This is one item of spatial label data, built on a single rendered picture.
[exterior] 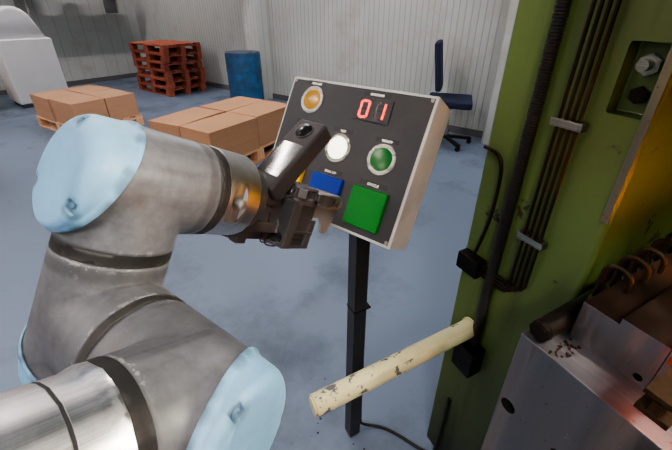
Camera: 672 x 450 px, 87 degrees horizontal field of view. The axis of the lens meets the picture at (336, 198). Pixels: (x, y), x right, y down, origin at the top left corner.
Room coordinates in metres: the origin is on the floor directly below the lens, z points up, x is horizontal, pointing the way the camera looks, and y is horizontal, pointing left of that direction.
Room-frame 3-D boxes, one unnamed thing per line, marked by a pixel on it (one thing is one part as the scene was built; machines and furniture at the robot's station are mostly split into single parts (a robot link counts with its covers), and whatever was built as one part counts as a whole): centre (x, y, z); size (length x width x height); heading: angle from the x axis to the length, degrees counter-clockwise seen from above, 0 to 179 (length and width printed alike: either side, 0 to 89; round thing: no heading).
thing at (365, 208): (0.57, -0.06, 1.01); 0.07 x 0.05 x 0.07; 53
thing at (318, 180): (0.63, 0.02, 1.01); 0.07 x 0.05 x 0.07; 53
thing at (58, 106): (4.47, 3.12, 0.20); 1.15 x 0.85 x 0.40; 52
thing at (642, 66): (0.52, -0.43, 1.25); 0.03 x 0.03 x 0.07; 28
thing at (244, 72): (5.65, 1.38, 0.38); 0.53 x 0.51 x 0.76; 53
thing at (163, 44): (6.67, 2.96, 0.40); 1.09 x 0.75 x 0.80; 53
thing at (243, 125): (3.45, 1.07, 0.22); 1.27 x 0.91 x 0.44; 144
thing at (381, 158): (0.61, -0.08, 1.09); 0.05 x 0.03 x 0.04; 28
